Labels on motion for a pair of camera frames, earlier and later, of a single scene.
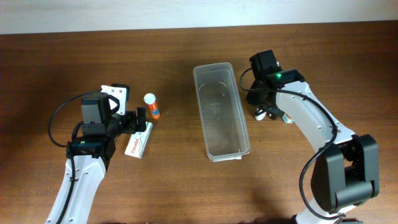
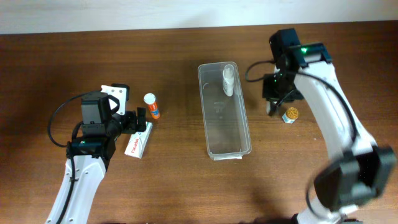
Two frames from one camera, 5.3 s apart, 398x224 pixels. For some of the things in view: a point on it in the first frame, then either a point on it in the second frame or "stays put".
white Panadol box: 137,140 stays put
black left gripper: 134,121 stays put
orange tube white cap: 150,99 stays put
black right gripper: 267,109 -> 280,94
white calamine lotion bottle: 261,116 -> 228,79
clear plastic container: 224,126 stays put
